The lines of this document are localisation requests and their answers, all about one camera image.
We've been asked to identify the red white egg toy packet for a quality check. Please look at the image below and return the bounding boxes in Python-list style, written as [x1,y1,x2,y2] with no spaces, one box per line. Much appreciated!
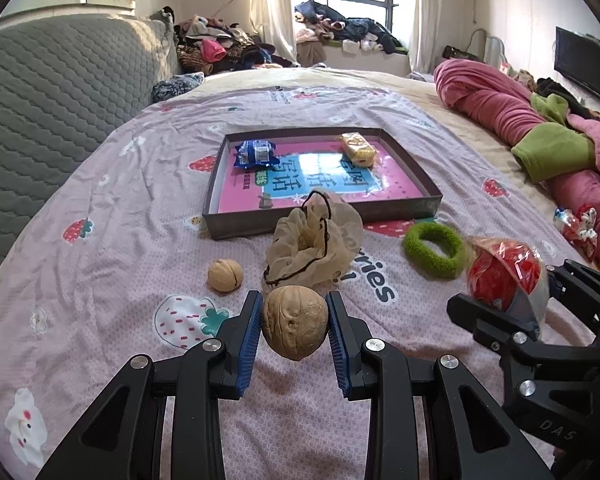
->
[467,236,550,330]

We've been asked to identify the walnut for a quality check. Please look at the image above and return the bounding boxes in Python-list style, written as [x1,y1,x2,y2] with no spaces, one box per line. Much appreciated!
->
[261,285,328,361]
[207,259,244,292]

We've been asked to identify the small yellow snack packet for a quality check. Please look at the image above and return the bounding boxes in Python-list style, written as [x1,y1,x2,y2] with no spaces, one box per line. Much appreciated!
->
[340,132,377,168]

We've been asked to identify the blue cookie packet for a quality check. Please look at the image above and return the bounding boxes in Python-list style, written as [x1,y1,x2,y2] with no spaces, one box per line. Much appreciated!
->
[234,139,280,170]

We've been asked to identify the red white candy wrapper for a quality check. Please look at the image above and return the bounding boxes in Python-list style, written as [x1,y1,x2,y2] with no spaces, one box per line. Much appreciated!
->
[553,205,598,261]

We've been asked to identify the green fleece cloth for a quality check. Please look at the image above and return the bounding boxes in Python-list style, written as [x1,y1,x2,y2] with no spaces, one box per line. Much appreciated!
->
[512,93,595,183]

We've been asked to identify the pink strawberry bedsheet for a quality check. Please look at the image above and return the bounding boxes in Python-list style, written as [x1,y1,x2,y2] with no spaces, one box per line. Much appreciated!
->
[0,87,582,479]

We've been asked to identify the beige mesh scrunchie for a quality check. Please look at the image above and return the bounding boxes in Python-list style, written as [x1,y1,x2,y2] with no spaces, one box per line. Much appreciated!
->
[263,188,364,288]

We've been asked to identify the pink rolled blanket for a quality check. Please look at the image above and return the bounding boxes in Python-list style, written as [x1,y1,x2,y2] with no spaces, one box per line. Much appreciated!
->
[434,58,600,269]

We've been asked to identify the black television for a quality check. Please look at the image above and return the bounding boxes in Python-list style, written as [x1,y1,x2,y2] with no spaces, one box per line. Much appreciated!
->
[554,27,600,99]

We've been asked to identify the dark shallow box tray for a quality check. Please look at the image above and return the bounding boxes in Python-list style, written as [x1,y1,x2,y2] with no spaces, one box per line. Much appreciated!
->
[202,127,442,240]

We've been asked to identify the white right curtain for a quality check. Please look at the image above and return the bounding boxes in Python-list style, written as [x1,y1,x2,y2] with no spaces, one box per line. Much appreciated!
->
[408,0,442,73]

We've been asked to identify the white curtain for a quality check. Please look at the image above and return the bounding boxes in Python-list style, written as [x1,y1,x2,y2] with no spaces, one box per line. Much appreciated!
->
[408,0,442,73]
[249,0,296,61]

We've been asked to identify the clothes on window sill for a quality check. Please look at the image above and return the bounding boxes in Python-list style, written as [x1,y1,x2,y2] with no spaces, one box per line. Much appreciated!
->
[294,0,408,55]

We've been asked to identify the dark patterned cloth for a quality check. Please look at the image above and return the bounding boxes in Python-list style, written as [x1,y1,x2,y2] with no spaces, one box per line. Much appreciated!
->
[151,72,206,103]

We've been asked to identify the grey quilted headboard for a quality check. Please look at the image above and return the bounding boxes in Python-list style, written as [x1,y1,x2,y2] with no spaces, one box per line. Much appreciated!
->
[0,11,180,265]

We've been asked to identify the pile of clothes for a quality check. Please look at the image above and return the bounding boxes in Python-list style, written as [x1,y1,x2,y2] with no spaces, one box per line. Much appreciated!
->
[149,6,300,76]

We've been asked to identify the green fuzzy hair ring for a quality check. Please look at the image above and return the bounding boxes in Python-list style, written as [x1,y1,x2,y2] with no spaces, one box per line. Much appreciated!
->
[401,220,470,280]

